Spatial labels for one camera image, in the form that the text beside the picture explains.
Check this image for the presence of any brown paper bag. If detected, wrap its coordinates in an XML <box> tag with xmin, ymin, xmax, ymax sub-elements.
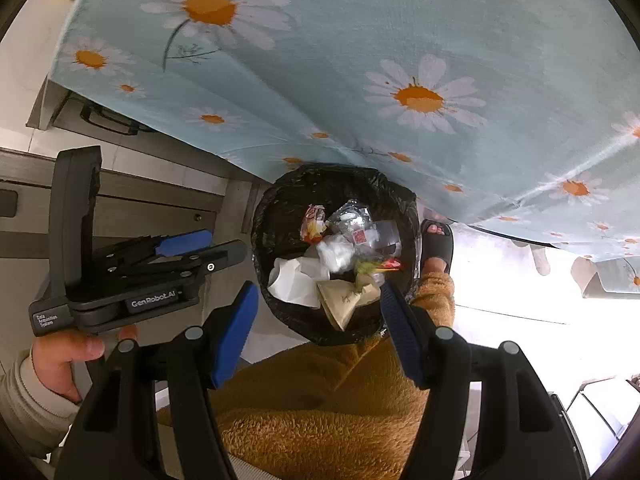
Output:
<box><xmin>317</xmin><ymin>278</ymin><xmax>381</xmax><ymax>332</ymax></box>

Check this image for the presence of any clear plastic bag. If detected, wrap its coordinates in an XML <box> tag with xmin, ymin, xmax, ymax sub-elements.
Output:
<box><xmin>328</xmin><ymin>200</ymin><xmax>402</xmax><ymax>258</ymax></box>

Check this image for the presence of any white paper towel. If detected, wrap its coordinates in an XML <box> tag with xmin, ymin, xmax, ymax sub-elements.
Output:
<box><xmin>267</xmin><ymin>257</ymin><xmax>330</xmax><ymax>309</ymax></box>

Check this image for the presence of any green red snack wrapper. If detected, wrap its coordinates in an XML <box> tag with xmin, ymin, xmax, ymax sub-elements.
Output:
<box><xmin>354</xmin><ymin>258</ymin><xmax>402</xmax><ymax>292</ymax></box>

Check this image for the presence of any white tissue ball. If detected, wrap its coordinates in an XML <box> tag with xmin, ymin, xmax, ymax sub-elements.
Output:
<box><xmin>317</xmin><ymin>238</ymin><xmax>356</xmax><ymax>274</ymax></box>

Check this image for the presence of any black trash bin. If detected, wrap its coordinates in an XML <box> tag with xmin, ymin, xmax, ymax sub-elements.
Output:
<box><xmin>252</xmin><ymin>164</ymin><xmax>420</xmax><ymax>346</ymax></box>

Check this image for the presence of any person's left hand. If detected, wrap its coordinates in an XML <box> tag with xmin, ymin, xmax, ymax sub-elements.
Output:
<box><xmin>32</xmin><ymin>330</ymin><xmax>105</xmax><ymax>404</ymax></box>

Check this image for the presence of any grey cabinet drawer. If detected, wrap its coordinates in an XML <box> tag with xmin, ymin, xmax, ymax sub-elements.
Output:
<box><xmin>1</xmin><ymin>82</ymin><xmax>254</xmax><ymax>259</ymax></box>

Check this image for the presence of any black slipper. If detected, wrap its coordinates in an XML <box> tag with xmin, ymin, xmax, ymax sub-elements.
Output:
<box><xmin>420</xmin><ymin>220</ymin><xmax>454</xmax><ymax>274</ymax></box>

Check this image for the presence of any beige left sleeve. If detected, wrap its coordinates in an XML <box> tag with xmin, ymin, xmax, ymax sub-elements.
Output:
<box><xmin>1</xmin><ymin>351</ymin><xmax>79</xmax><ymax>460</ymax></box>

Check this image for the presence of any daisy print blue tablecloth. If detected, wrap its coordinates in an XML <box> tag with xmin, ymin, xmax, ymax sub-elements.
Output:
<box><xmin>51</xmin><ymin>0</ymin><xmax>639</xmax><ymax>294</ymax></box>

